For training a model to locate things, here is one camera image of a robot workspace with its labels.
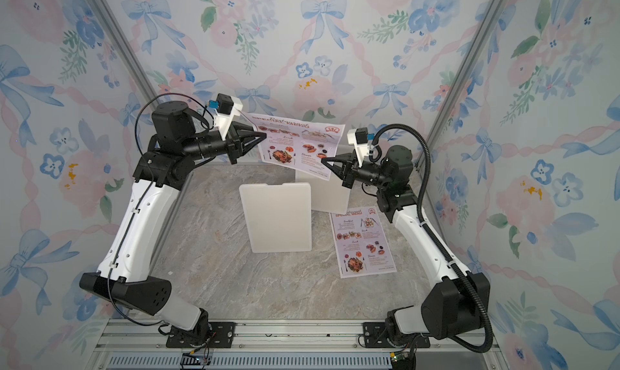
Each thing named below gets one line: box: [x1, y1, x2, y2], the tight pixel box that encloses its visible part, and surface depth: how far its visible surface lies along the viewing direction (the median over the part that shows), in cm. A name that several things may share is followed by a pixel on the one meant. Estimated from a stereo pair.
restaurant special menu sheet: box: [246, 112, 346, 181], surface depth 64 cm
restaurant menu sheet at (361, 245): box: [329, 205, 398, 279], surface depth 96 cm
